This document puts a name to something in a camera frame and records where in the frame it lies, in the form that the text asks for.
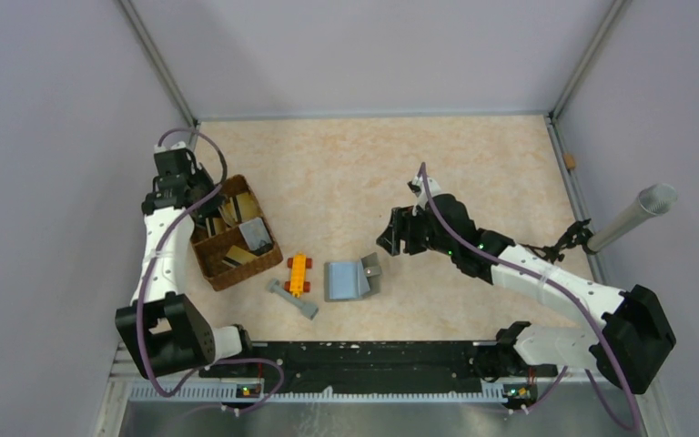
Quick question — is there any silver metal tube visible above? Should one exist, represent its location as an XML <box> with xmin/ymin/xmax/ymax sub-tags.
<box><xmin>585</xmin><ymin>183</ymin><xmax>678</xmax><ymax>253</ymax></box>

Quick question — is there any small wooden block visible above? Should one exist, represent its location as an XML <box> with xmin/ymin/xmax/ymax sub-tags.
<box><xmin>562</xmin><ymin>153</ymin><xmax>576</xmax><ymax>171</ymax></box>

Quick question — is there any grey card holder wallet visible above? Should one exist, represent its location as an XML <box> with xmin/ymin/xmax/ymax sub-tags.
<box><xmin>323</xmin><ymin>252</ymin><xmax>382</xmax><ymax>302</ymax></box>

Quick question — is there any gold card in basket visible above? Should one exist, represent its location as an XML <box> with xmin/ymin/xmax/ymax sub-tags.
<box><xmin>219</xmin><ymin>191</ymin><xmax>261</xmax><ymax>227</ymax></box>

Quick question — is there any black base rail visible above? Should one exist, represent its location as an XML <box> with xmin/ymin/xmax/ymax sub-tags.
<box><xmin>199</xmin><ymin>340</ymin><xmax>559</xmax><ymax>394</ymax></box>

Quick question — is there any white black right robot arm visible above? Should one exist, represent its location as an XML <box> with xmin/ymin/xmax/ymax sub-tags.
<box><xmin>376</xmin><ymin>194</ymin><xmax>676</xmax><ymax>394</ymax></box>

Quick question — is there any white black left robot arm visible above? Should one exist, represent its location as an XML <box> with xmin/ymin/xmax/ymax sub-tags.
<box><xmin>115</xmin><ymin>141</ymin><xmax>256</xmax><ymax>378</ymax></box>

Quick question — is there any black clamp bracket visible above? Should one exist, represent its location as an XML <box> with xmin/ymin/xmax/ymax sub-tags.
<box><xmin>522</xmin><ymin>218</ymin><xmax>594</xmax><ymax>264</ymax></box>

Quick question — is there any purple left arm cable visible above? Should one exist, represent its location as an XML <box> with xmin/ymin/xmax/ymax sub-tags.
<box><xmin>135</xmin><ymin>127</ymin><xmax>286</xmax><ymax>417</ymax></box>

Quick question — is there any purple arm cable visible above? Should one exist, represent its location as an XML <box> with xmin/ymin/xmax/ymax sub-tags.
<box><xmin>417</xmin><ymin>161</ymin><xmax>645</xmax><ymax>433</ymax></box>
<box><xmin>135</xmin><ymin>127</ymin><xmax>286</xmax><ymax>417</ymax></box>

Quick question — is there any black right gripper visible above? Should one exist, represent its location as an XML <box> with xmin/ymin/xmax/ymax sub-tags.
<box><xmin>378</xmin><ymin>205</ymin><xmax>457</xmax><ymax>256</ymax></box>

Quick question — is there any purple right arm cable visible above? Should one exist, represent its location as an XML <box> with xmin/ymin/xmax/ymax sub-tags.
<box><xmin>417</xmin><ymin>161</ymin><xmax>645</xmax><ymax>433</ymax></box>

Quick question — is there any grey plastic toy bolt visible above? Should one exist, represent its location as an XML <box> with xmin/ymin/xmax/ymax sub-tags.
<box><xmin>266</xmin><ymin>279</ymin><xmax>319</xmax><ymax>320</ymax></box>

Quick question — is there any brown woven divided basket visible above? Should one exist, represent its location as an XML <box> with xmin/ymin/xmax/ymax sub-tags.
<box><xmin>191</xmin><ymin>175</ymin><xmax>283</xmax><ymax>291</ymax></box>

